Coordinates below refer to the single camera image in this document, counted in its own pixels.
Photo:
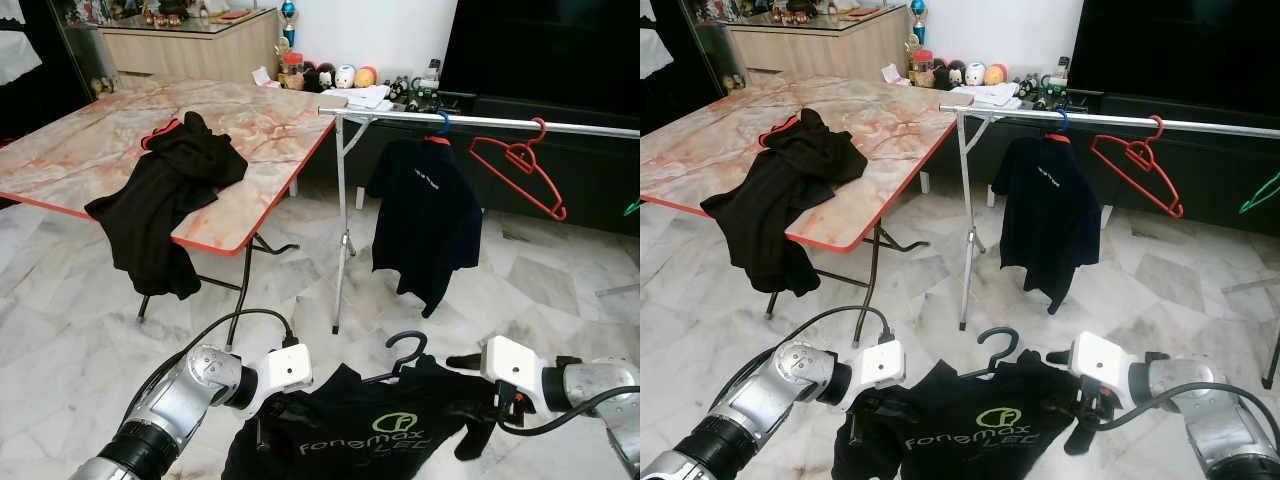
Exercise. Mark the black shirt with green logo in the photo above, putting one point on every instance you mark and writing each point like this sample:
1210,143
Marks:
920,415
300,420

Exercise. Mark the red plastic hanger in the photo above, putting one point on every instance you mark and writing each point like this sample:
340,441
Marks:
1142,155
522,158

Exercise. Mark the blue plastic hanger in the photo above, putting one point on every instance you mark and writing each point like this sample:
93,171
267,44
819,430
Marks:
1063,127
445,130

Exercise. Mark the navy shirt with red collar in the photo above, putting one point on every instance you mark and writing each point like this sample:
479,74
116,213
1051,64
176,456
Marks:
425,220
1045,220

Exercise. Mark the black shirt with red collar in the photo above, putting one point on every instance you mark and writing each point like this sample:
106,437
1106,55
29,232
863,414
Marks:
780,210
160,210

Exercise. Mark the black TV console cabinet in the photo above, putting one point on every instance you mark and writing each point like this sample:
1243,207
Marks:
600,180
1210,165

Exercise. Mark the silver metal clothes rack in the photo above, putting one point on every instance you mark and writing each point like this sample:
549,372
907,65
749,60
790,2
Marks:
1100,118
500,120

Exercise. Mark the stack of white papers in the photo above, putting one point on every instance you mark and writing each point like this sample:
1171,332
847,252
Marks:
365,97
992,94

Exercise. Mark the clear plastic bottle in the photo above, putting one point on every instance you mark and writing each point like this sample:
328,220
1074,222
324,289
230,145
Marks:
433,72
1063,69

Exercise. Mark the white round plush toy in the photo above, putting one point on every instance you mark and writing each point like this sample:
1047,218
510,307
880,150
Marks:
975,74
345,76

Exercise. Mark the glass jar with red lid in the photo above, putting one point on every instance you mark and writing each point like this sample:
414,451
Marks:
922,68
292,72

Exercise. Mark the pink tissue box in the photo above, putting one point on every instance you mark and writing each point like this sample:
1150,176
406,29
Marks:
266,80
895,77

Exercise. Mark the black flat screen television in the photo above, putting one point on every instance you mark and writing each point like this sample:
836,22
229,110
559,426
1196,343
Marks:
1170,45
540,45

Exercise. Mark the light wood sideboard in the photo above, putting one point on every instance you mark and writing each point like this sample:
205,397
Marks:
190,55
820,50

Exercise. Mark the dark glass display cabinet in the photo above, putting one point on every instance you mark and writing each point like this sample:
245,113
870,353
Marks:
55,60
685,60

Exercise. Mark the gold and blue trophy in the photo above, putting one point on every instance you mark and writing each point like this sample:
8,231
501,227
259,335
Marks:
290,12
918,10

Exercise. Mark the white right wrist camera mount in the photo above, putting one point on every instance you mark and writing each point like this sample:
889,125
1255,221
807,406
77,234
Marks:
510,362
1100,358

